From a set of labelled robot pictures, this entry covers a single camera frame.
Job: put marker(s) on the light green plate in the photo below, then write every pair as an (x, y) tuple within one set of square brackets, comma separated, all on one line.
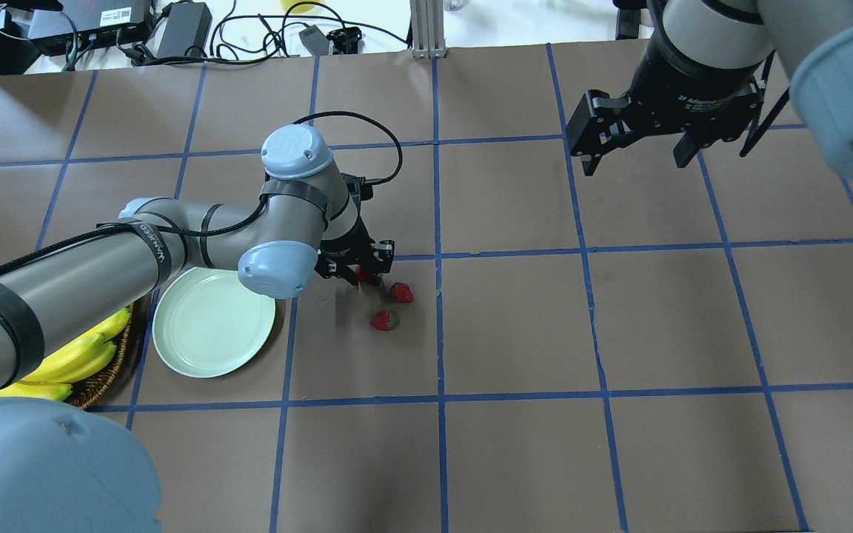
[(207, 324)]

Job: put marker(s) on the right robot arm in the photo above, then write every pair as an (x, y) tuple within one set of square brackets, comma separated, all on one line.
[(802, 51)]

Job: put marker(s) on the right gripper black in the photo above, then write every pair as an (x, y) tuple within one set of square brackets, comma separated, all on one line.
[(693, 87)]

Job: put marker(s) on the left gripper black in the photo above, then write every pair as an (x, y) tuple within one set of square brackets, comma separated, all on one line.
[(343, 242)]

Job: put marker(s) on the black power adapter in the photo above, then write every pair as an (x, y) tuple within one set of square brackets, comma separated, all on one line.
[(186, 27)]

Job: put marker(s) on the yellow tape roll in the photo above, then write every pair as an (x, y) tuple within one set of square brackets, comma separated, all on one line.
[(298, 7)]

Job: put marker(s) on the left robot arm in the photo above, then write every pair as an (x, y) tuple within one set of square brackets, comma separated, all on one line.
[(65, 470)]

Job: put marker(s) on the aluminium frame post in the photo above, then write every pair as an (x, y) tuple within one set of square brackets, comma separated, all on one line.
[(427, 29)]

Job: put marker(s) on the wicker basket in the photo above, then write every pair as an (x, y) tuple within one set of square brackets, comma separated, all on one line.
[(111, 382)]

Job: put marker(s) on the yellow banana bunch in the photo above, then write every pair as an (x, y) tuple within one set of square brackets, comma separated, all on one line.
[(74, 363)]

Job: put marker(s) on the red strawberry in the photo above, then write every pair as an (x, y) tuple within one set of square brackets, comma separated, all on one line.
[(363, 276), (385, 320), (401, 293)]

